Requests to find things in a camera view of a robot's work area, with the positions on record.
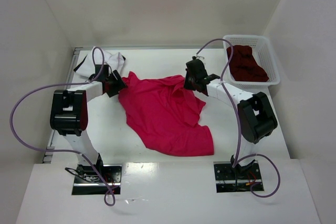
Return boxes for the bright red t shirt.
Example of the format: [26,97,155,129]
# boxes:
[119,72,214,157]

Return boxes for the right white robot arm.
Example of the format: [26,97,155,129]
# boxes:
[184,57,278,174]

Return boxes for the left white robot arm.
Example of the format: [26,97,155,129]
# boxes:
[50,65,127,176]

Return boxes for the white folded t shirt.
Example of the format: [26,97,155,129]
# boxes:
[74,49,126,80]

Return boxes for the dark red t shirt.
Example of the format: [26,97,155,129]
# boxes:
[229,45,269,82]

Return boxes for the white plastic basket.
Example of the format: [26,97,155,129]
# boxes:
[223,35,280,90]

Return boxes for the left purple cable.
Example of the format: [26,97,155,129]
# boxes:
[9,47,116,207]

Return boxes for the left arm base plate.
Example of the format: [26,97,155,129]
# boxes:
[66,164,122,196]

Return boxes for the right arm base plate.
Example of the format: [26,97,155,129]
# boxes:
[214,161,264,193]

